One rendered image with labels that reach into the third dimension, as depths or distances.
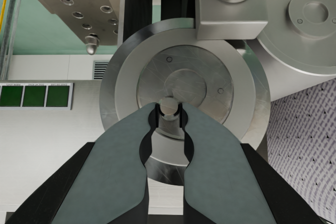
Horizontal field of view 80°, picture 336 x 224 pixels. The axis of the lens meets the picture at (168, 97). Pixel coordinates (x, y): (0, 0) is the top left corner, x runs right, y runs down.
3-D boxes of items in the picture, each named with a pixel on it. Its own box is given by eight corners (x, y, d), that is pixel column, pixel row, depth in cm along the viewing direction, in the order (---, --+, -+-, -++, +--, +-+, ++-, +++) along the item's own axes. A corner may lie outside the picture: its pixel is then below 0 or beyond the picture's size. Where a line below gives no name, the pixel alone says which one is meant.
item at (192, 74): (252, 75, 15) (201, 160, 14) (243, 82, 17) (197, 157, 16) (171, 27, 16) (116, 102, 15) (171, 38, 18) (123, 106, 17)
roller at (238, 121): (280, 66, 17) (214, 196, 15) (215, 109, 42) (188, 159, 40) (159, 6, 18) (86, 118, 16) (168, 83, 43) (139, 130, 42)
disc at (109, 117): (299, 64, 18) (220, 225, 15) (296, 66, 18) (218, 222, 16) (155, -9, 19) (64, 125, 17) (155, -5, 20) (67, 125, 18)
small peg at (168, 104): (155, 115, 12) (160, 92, 13) (158, 119, 15) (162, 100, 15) (177, 120, 12) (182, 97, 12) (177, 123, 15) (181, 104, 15)
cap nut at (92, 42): (96, 35, 52) (95, 51, 51) (101, 42, 55) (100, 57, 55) (82, 35, 52) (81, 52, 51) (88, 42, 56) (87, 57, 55)
